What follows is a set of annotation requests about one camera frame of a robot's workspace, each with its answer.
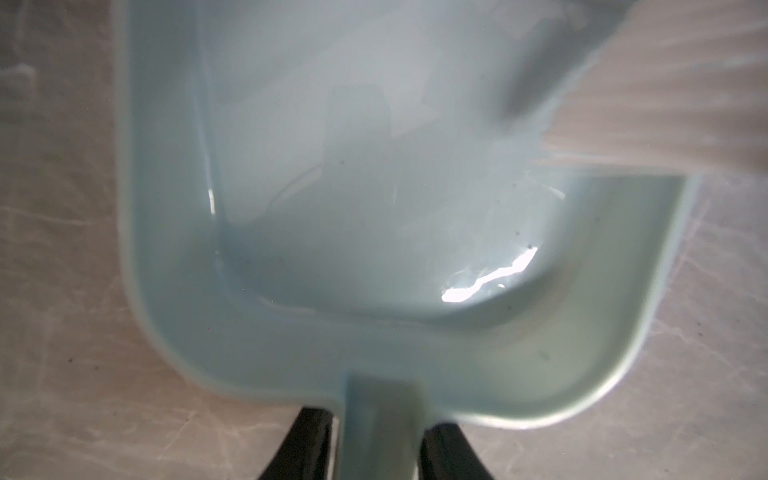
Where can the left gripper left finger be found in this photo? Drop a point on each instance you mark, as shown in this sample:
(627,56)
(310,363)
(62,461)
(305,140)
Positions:
(304,452)

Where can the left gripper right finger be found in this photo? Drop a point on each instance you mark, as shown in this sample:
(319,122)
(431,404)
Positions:
(445,454)

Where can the grey-blue dustpan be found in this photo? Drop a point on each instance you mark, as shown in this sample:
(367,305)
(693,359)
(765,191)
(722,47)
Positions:
(323,203)

